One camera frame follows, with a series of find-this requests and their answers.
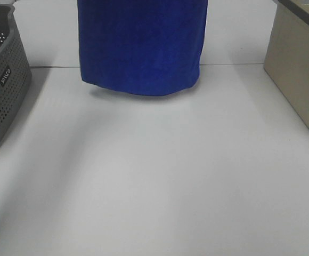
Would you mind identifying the blue microfibre towel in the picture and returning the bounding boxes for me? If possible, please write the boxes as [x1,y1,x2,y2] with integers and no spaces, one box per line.
[77,0,208,96]

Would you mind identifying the grey perforated plastic basket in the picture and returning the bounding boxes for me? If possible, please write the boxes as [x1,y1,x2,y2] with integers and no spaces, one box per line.
[0,4,32,142]

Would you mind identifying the beige plastic bin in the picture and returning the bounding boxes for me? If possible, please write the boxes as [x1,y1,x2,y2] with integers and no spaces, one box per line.
[264,1,309,128]

